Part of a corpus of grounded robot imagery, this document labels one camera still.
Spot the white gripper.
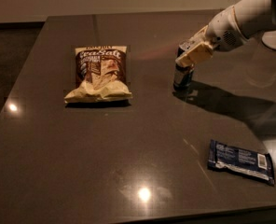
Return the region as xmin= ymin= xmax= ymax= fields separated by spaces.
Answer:
xmin=175 ymin=6 xmax=248 ymax=68

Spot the redbull can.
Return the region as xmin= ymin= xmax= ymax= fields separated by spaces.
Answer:
xmin=173 ymin=41 xmax=194 ymax=91

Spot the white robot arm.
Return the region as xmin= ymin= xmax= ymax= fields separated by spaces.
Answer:
xmin=175 ymin=0 xmax=276 ymax=67

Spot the sea salt chips bag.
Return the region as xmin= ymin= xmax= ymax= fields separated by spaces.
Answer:
xmin=64 ymin=46 xmax=132 ymax=104

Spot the dark blue snack bar wrapper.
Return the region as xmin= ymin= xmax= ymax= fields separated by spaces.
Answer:
xmin=207 ymin=140 xmax=275 ymax=186

